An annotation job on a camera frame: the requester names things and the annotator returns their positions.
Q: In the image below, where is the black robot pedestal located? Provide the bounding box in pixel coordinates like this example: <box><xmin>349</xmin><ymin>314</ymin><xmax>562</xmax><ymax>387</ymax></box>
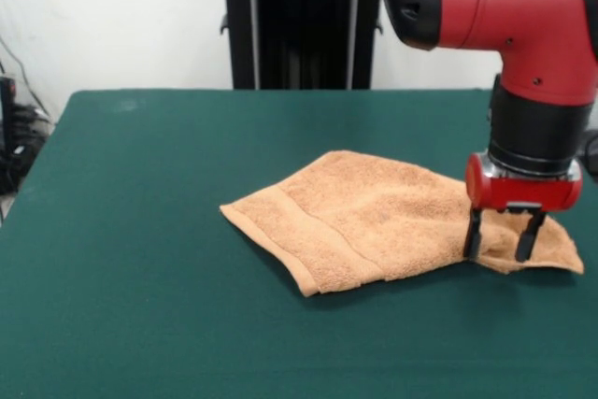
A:
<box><xmin>204</xmin><ymin>0</ymin><xmax>387</xmax><ymax>91</ymax></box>

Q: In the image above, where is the grey cable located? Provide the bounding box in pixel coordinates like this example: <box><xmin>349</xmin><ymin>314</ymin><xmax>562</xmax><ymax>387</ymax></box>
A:
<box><xmin>0</xmin><ymin>36</ymin><xmax>51</xmax><ymax>120</ymax></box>

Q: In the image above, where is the orange terry towel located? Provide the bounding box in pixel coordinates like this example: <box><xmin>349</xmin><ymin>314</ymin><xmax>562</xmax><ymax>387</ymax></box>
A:
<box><xmin>220</xmin><ymin>150</ymin><xmax>585</xmax><ymax>298</ymax></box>

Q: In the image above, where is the dark green table cloth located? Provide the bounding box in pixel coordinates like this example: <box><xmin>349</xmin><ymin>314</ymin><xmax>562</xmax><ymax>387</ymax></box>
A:
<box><xmin>0</xmin><ymin>88</ymin><xmax>598</xmax><ymax>399</ymax></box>

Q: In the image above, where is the black upright device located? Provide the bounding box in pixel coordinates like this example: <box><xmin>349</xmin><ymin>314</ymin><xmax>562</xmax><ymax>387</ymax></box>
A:
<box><xmin>0</xmin><ymin>75</ymin><xmax>19</xmax><ymax>160</ymax></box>

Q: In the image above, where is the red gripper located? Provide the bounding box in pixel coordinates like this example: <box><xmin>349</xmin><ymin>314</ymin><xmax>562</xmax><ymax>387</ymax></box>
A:
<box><xmin>463</xmin><ymin>151</ymin><xmax>584</xmax><ymax>264</ymax></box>

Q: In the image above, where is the black equipment pile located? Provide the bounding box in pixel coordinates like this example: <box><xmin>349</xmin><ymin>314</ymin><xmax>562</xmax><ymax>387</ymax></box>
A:
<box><xmin>0</xmin><ymin>104</ymin><xmax>55</xmax><ymax>195</ymax></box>

